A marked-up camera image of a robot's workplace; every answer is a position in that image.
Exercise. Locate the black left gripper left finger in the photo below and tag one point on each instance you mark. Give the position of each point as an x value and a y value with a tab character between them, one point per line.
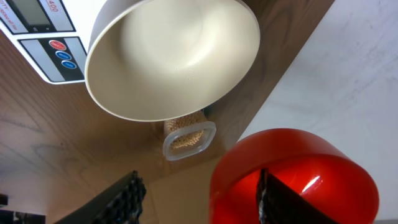
119	203

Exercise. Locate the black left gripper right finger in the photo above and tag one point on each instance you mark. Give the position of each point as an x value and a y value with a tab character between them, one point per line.
279	204

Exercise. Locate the red plastic measuring scoop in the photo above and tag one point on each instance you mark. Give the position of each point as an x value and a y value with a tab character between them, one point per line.
310	166

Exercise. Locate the white round bowl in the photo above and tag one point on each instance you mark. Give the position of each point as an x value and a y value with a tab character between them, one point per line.
163	59

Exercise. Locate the white digital kitchen scale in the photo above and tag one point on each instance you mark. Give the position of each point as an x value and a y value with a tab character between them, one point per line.
52	35

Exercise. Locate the clear plastic container of soybeans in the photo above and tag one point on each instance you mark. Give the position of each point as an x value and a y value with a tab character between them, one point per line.
187	135

